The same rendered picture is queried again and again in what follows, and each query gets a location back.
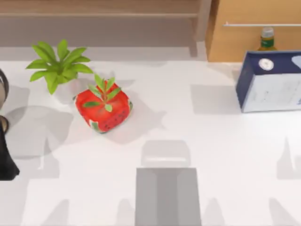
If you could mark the wooden cupboard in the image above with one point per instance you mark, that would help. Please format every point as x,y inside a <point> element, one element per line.
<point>235,42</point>

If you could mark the grey cup with dark rim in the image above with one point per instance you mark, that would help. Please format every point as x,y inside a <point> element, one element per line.
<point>2,94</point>

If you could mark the blue and white box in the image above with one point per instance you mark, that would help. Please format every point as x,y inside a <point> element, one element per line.
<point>270,91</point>

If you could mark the open wooden shelf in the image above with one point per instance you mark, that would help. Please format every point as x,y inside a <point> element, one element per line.
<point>98,26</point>

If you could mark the green plant in white pot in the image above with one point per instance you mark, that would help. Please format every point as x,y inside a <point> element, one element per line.
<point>58,70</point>

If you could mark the green bottle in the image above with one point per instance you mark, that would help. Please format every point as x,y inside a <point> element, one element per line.
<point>267,42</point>

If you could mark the red plant pot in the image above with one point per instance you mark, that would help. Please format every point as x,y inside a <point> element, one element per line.
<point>103,115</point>

